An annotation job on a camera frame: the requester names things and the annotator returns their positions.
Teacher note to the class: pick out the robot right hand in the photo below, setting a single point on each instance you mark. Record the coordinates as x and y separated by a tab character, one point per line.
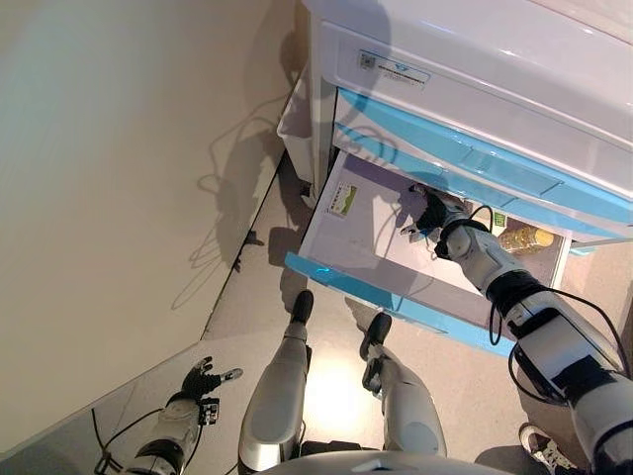
432	213

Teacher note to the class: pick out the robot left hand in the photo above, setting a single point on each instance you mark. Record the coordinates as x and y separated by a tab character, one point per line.
200	383

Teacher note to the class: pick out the deep blue white drawer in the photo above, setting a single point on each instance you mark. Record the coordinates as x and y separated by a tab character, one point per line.
395	307

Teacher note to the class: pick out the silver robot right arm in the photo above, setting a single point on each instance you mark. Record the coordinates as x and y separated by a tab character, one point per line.
544	336

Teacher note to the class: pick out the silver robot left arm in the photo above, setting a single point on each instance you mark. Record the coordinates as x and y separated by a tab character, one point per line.
173	425

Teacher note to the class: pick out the shallow blue white drawer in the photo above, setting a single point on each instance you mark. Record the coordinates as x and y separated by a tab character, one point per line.
494	158
425	169

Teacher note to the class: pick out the green white medicine box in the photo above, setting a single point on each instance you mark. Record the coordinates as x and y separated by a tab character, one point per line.
341	200

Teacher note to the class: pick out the small green white box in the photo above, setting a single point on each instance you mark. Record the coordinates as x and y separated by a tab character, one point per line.
497	220

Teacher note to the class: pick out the silver robot left leg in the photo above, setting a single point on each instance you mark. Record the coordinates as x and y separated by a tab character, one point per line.
277	386

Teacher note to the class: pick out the silver robot leg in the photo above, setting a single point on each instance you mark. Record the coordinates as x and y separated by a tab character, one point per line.
277	386
410	401

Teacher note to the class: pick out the clear bottle yellow pills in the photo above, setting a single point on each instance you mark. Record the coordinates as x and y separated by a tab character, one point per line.
524	240

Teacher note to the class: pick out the translucent white side bin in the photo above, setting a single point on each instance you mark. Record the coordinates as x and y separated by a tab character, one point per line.
297	143

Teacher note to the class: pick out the white medical cart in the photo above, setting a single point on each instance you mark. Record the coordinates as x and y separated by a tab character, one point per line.
470	59

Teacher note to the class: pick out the silver robot right leg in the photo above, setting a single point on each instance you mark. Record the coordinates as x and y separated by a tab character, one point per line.
410	401

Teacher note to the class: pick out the grey robot torso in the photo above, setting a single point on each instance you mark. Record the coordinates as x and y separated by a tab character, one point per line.
376	462

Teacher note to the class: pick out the grey white sneaker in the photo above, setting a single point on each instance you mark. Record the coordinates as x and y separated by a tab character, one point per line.
536	445

